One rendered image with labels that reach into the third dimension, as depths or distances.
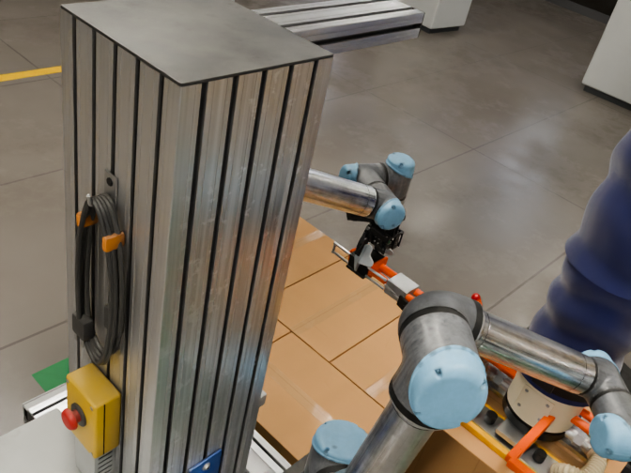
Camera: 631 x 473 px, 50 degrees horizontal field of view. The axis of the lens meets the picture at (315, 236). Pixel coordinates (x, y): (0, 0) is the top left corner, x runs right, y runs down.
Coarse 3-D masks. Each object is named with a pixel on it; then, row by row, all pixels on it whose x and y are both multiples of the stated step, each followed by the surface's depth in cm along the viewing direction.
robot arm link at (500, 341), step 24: (408, 312) 108; (480, 312) 113; (480, 336) 112; (504, 336) 115; (528, 336) 117; (504, 360) 117; (528, 360) 117; (552, 360) 118; (576, 360) 120; (600, 360) 125; (552, 384) 122; (576, 384) 120; (600, 384) 121; (624, 384) 122
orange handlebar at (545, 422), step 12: (384, 276) 188; (408, 300) 183; (492, 360) 169; (504, 372) 168; (540, 420) 155; (552, 420) 156; (576, 420) 158; (588, 420) 160; (528, 432) 152; (540, 432) 152; (588, 432) 156; (516, 444) 148; (528, 444) 148; (516, 456) 145; (516, 468) 143; (528, 468) 143
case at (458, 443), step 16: (496, 400) 177; (448, 432) 165; (464, 432) 166; (432, 448) 170; (448, 448) 166; (464, 448) 163; (480, 448) 163; (544, 448) 167; (560, 448) 168; (416, 464) 176; (432, 464) 172; (448, 464) 168; (464, 464) 164; (480, 464) 161; (496, 464) 160; (576, 464) 165; (608, 464) 167; (624, 464) 168
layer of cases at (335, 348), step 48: (288, 288) 281; (336, 288) 287; (384, 288) 294; (288, 336) 258; (336, 336) 263; (384, 336) 268; (288, 384) 238; (336, 384) 243; (384, 384) 247; (288, 432) 222
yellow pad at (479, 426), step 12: (480, 420) 167; (492, 420) 165; (480, 432) 165; (492, 432) 165; (492, 444) 163; (504, 444) 162; (504, 456) 161; (528, 456) 161; (540, 456) 158; (552, 456) 163; (540, 468) 158
